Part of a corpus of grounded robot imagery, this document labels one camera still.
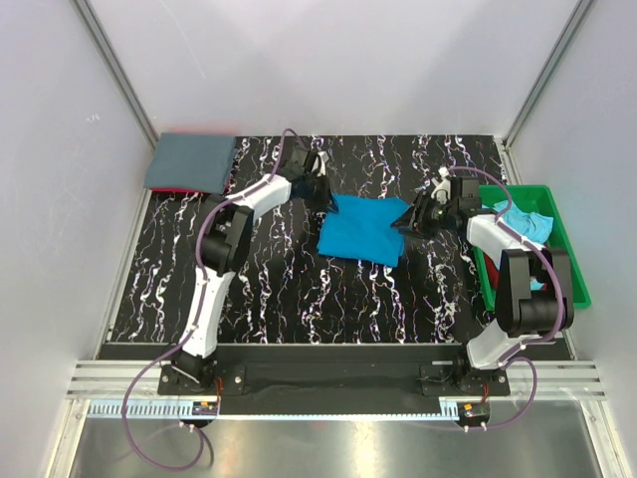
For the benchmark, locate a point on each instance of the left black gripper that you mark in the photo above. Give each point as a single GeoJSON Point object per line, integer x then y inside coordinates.
{"type": "Point", "coordinates": [324, 201]}

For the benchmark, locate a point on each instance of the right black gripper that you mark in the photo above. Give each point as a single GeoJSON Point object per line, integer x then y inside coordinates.
{"type": "Point", "coordinates": [414, 226]}

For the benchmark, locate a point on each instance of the bright blue t shirt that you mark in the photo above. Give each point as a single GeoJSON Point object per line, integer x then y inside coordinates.
{"type": "Point", "coordinates": [361, 230]}

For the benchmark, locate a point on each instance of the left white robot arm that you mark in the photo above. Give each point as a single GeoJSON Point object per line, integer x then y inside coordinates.
{"type": "Point", "coordinates": [223, 245]}

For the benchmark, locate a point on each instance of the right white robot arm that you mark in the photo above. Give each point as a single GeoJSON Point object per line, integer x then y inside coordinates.
{"type": "Point", "coordinates": [534, 299]}

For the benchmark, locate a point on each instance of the dark red t shirt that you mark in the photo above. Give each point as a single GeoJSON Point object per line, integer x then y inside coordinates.
{"type": "Point", "coordinates": [492, 272]}

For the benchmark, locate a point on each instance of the light cyan t shirt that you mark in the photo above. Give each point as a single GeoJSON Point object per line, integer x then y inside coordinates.
{"type": "Point", "coordinates": [535, 226]}

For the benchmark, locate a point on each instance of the green plastic bin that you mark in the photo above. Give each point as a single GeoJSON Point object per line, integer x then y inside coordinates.
{"type": "Point", "coordinates": [539, 199]}

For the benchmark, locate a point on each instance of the folded grey t shirt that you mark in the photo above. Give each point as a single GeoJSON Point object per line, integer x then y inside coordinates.
{"type": "Point", "coordinates": [191, 162]}

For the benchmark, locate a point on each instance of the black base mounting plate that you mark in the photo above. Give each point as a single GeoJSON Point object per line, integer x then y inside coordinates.
{"type": "Point", "coordinates": [342, 373]}

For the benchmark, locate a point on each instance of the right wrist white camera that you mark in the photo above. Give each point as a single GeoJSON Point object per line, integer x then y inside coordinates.
{"type": "Point", "coordinates": [442, 186]}

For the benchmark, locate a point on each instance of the right aluminium frame post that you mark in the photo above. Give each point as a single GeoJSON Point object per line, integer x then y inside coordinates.
{"type": "Point", "coordinates": [567, 35]}

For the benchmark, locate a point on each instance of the aluminium frame post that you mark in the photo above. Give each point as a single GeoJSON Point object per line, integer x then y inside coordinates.
{"type": "Point", "coordinates": [99, 36]}
{"type": "Point", "coordinates": [567, 35]}

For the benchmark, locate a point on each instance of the slotted grey cable duct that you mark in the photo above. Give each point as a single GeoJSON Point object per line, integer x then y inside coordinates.
{"type": "Point", "coordinates": [238, 408]}

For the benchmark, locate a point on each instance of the left aluminium frame post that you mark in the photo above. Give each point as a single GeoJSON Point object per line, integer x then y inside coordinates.
{"type": "Point", "coordinates": [99, 36]}

